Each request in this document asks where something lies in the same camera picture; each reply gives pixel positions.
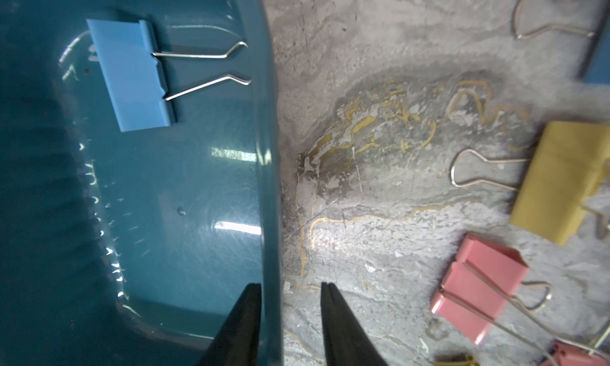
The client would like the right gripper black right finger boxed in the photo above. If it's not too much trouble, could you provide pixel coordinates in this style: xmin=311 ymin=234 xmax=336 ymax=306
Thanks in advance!
xmin=320 ymin=283 xmax=388 ymax=365

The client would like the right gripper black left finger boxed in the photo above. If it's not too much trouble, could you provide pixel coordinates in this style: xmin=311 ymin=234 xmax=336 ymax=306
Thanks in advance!
xmin=196 ymin=283 xmax=262 ymax=366

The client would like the yellow binder clip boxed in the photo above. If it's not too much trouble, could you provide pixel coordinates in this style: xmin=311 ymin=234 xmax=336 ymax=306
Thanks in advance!
xmin=434 ymin=354 xmax=480 ymax=366
xmin=450 ymin=121 xmax=609 ymax=245

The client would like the teal plastic storage box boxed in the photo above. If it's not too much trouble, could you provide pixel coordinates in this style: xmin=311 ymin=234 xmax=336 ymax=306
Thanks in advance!
xmin=1 ymin=0 xmax=284 ymax=365

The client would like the pink binder clip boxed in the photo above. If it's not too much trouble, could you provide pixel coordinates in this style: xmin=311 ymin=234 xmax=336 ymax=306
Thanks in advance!
xmin=539 ymin=321 xmax=609 ymax=366
xmin=430 ymin=233 xmax=552 ymax=345

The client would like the blue binder clip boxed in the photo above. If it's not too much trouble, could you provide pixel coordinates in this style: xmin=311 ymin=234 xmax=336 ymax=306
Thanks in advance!
xmin=511 ymin=0 xmax=609 ymax=86
xmin=87 ymin=19 xmax=251 ymax=132

